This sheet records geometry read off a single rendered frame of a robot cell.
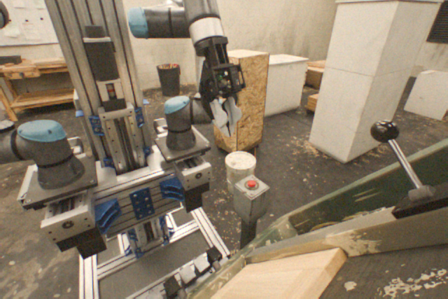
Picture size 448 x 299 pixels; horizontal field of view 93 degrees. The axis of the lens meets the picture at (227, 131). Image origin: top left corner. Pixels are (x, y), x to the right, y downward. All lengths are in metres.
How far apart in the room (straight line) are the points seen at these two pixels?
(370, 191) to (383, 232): 0.28
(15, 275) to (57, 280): 0.31
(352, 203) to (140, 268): 1.33
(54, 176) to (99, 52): 0.48
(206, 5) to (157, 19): 0.16
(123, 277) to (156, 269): 0.19
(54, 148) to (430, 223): 0.99
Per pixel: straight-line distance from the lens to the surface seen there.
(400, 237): 0.41
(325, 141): 3.02
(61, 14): 1.05
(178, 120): 0.98
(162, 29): 0.62
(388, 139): 0.41
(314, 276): 0.44
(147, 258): 1.70
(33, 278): 2.25
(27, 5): 5.54
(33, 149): 0.97
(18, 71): 4.82
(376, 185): 0.66
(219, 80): 0.45
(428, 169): 0.61
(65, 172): 1.01
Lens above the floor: 1.60
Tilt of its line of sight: 28 degrees down
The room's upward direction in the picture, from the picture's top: straight up
